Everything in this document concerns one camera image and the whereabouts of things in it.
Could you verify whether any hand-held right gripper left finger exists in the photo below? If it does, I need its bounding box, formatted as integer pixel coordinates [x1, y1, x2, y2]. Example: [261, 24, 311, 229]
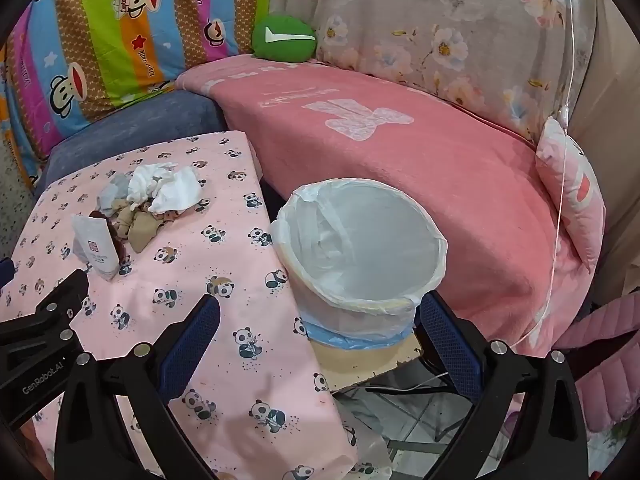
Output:
[54, 294, 222, 480]

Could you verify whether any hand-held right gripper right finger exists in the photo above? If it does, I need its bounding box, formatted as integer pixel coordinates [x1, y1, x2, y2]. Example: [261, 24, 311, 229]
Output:
[419, 291, 588, 480]

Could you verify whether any white paper packet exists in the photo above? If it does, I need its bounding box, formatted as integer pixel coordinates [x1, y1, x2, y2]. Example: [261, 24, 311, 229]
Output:
[71, 214, 121, 281]

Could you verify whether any dark brown cloth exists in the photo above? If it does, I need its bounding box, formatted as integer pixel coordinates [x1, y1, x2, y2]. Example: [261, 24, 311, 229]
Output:
[89, 210, 130, 263]

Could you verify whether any beige stocking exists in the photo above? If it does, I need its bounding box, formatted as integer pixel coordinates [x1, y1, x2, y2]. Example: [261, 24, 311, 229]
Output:
[116, 200, 166, 253]

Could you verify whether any bin with white liner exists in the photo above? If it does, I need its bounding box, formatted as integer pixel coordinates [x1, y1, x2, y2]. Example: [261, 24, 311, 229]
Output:
[270, 177, 448, 348]

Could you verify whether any grey cloth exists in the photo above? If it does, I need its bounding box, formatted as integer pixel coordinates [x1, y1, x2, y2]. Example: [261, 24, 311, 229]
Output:
[96, 172, 133, 211]

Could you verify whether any pink chair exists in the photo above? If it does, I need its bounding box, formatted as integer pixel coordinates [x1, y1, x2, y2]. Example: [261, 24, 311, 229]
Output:
[552, 290, 640, 431]

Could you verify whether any crumpled white tissue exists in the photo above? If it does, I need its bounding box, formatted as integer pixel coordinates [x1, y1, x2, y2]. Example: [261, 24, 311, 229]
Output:
[127, 162, 201, 213]

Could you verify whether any pink panda print cloth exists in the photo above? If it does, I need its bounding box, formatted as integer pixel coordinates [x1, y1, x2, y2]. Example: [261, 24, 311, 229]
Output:
[0, 131, 396, 480]

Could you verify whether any small pink pillow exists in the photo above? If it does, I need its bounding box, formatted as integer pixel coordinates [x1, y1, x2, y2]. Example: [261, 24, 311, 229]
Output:
[535, 117, 606, 273]

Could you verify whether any grey-blue sofa seat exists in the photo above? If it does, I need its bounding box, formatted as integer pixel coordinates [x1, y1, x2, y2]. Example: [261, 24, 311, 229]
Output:
[32, 87, 228, 201]

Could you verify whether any pink blanket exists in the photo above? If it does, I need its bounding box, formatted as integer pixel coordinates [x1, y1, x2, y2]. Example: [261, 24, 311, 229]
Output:
[175, 55, 608, 361]

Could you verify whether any colourful striped monkey pillow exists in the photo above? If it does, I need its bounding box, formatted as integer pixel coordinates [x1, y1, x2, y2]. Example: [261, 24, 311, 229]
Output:
[0, 0, 273, 161]

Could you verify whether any green round cushion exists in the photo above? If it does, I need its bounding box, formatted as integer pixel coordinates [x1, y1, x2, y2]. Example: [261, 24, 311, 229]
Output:
[251, 14, 318, 64]

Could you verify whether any grey floral pillow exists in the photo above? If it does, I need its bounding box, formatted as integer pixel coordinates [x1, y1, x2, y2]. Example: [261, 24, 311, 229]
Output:
[265, 0, 601, 146]

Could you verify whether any thin white cable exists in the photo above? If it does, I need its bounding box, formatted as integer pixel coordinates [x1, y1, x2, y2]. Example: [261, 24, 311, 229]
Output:
[517, 0, 576, 346]

